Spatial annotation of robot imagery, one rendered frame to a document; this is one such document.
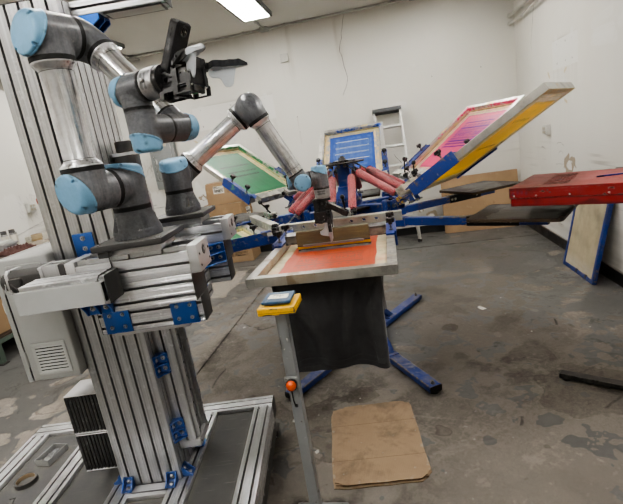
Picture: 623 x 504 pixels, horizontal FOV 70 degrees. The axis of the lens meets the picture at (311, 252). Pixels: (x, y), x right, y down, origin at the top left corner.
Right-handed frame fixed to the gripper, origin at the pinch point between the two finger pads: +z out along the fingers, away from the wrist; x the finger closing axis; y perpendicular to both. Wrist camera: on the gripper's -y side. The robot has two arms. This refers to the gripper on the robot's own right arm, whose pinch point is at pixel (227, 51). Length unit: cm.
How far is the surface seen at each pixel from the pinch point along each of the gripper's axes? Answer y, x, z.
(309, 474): 136, -52, -21
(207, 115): -99, -433, -360
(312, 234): 50, -108, -40
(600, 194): 43, -145, 82
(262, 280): 63, -57, -37
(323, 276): 62, -64, -14
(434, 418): 151, -135, 7
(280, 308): 68, -39, -18
